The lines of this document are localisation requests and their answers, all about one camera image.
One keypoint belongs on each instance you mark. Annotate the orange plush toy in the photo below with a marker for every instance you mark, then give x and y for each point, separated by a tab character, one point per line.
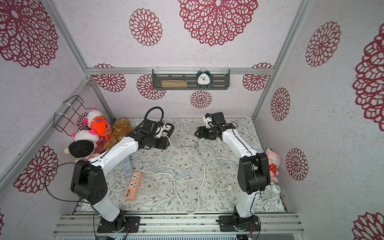
102	128

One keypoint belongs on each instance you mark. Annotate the orange power strip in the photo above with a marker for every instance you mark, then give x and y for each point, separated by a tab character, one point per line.
133	187

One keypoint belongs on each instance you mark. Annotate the tan pouch on shelf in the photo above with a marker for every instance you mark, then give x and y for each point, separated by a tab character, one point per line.
178	84

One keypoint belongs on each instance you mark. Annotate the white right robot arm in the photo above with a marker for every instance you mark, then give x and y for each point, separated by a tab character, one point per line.
253	170

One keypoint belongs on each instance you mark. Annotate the black wire basket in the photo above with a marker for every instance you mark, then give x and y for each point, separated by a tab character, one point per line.
71	119

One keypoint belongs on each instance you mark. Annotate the white alarm clock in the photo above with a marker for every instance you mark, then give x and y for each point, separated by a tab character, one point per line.
271	191

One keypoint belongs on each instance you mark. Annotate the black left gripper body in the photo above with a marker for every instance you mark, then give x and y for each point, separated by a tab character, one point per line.
159	143

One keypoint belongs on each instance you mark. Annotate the striped black white object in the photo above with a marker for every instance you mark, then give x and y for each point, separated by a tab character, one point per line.
167	130

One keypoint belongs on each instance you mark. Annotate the black faced striped plush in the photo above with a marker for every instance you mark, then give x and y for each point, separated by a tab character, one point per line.
86	145

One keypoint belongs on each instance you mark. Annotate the brown teddy bear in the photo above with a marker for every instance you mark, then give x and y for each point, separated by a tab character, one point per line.
120	129

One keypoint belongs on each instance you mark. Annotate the white pink plush toy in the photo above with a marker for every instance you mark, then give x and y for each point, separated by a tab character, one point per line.
91	116

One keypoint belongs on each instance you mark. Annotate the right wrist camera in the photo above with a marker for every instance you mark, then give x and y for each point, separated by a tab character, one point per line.
208	120

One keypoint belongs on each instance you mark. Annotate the light blue power strip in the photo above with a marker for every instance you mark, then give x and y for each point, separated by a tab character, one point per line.
128	171

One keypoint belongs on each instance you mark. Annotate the pink frog plush toy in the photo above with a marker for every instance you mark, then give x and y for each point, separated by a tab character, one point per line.
274	162

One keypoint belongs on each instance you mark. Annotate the grey wall shelf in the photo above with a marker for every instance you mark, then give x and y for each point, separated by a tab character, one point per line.
220	80

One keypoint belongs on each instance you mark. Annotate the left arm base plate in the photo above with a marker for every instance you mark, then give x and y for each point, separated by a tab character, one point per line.
121	224

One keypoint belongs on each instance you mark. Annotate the teal alarm clock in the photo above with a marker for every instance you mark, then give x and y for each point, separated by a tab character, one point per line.
203	79

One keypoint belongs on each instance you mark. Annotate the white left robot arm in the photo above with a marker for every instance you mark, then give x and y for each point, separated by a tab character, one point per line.
89	178

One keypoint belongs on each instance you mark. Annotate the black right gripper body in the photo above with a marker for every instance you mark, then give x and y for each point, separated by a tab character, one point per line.
207	132

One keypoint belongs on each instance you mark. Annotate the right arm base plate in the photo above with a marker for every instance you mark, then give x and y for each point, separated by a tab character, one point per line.
234	223

